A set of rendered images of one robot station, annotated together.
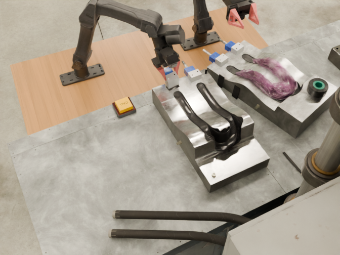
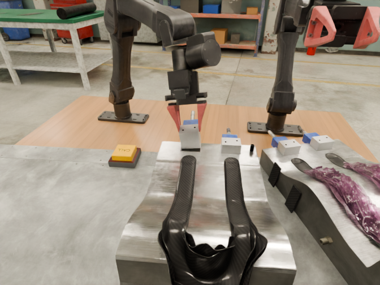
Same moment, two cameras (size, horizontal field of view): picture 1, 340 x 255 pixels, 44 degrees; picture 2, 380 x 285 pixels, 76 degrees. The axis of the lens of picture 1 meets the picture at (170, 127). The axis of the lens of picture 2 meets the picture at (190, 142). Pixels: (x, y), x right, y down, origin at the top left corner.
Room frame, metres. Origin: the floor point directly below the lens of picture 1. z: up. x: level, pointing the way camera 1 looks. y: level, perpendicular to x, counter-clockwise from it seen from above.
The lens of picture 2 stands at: (0.74, -0.29, 1.27)
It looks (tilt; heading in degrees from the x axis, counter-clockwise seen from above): 33 degrees down; 31
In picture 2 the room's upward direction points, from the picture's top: straight up
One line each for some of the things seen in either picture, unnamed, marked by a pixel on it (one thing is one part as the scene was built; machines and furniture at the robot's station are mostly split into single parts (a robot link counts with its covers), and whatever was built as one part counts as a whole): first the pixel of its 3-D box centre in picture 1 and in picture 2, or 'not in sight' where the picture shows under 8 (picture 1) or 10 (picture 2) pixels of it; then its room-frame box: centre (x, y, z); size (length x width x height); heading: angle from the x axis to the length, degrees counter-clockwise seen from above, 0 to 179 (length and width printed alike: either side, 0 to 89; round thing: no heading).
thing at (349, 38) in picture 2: (236, 6); (331, 23); (1.33, -0.26, 1.20); 0.10 x 0.07 x 0.07; 112
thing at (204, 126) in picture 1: (209, 111); (211, 198); (1.05, -0.15, 0.92); 0.35 x 0.16 x 0.09; 26
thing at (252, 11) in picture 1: (249, 16); (355, 30); (1.27, -0.30, 1.20); 0.09 x 0.07 x 0.07; 22
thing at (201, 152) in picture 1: (207, 122); (204, 221); (1.03, -0.15, 0.87); 0.50 x 0.26 x 0.14; 26
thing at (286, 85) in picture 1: (268, 75); (371, 190); (1.26, -0.43, 0.90); 0.26 x 0.18 x 0.08; 44
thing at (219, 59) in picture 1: (213, 56); (279, 142); (1.42, -0.20, 0.86); 0.13 x 0.05 x 0.05; 44
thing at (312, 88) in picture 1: (317, 87); not in sight; (1.16, -0.60, 0.93); 0.08 x 0.08 x 0.04
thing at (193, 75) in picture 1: (189, 70); (229, 139); (1.30, -0.09, 0.89); 0.13 x 0.05 x 0.05; 27
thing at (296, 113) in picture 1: (268, 81); (367, 204); (1.26, -0.43, 0.86); 0.50 x 0.26 x 0.11; 44
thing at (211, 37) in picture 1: (200, 35); (276, 120); (1.59, -0.15, 0.84); 0.20 x 0.07 x 0.08; 112
